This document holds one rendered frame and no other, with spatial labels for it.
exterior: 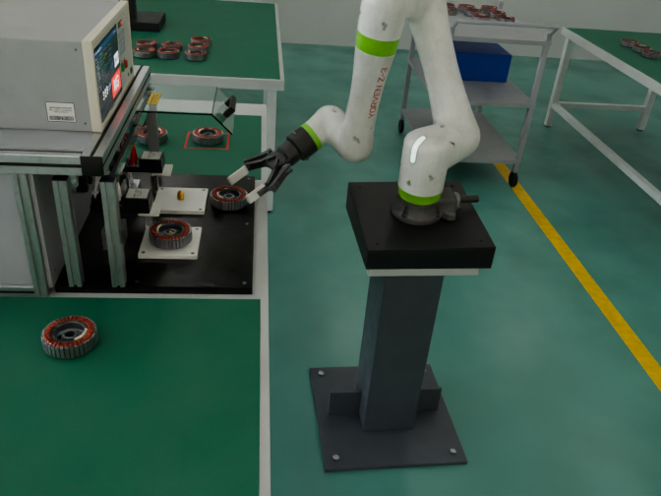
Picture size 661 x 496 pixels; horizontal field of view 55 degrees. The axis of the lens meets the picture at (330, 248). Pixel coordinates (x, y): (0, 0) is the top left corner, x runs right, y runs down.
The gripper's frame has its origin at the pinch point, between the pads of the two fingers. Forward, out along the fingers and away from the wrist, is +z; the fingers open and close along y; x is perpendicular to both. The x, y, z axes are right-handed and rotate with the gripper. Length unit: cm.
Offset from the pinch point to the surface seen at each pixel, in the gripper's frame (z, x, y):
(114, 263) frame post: 38, 25, -29
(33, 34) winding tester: 20, 70, -9
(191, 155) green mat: 3.6, -5.0, 41.6
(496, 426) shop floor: -23, -107, -58
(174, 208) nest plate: 19.3, 7.6, 1.1
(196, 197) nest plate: 12.2, 3.5, 5.2
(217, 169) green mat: -0.1, -7.2, 27.6
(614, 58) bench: -254, -153, 94
